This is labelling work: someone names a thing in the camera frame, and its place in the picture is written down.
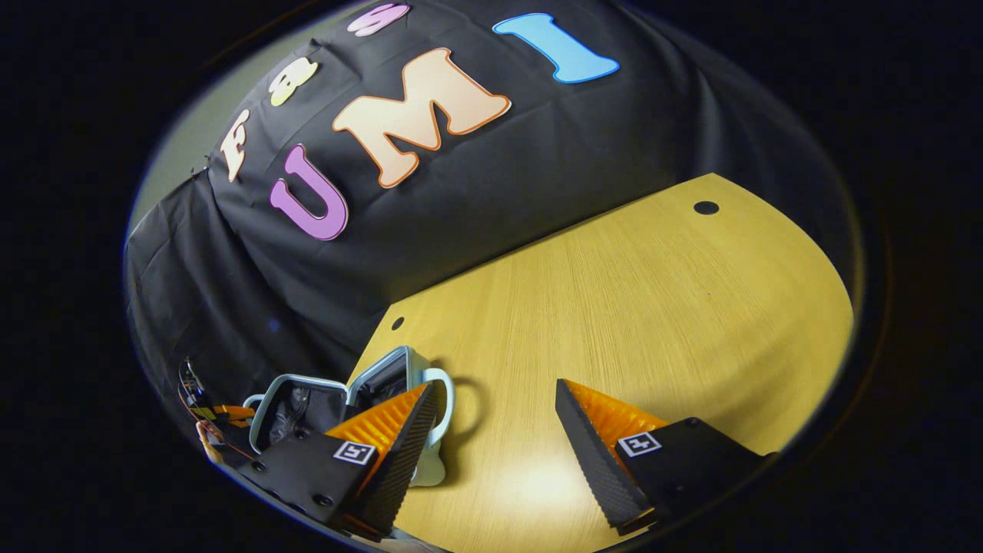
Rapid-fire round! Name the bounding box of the black backdrop cloth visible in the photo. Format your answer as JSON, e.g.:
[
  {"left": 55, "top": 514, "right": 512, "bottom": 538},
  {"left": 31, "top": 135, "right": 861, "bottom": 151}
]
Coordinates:
[{"left": 125, "top": 0, "right": 861, "bottom": 431}]

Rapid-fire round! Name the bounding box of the light blue suitcase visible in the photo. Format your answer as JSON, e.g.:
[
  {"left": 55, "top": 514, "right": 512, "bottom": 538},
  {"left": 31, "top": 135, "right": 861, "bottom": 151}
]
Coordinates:
[{"left": 244, "top": 346, "right": 456, "bottom": 489}]

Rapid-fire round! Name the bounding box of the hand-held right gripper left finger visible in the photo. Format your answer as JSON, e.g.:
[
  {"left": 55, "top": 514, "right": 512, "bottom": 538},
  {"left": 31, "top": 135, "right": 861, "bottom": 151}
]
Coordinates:
[{"left": 233, "top": 382, "right": 439, "bottom": 543}]

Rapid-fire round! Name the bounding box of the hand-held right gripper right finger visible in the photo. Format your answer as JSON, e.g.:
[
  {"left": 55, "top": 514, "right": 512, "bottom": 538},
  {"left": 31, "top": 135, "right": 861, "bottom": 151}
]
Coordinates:
[{"left": 554, "top": 377, "right": 770, "bottom": 538}]

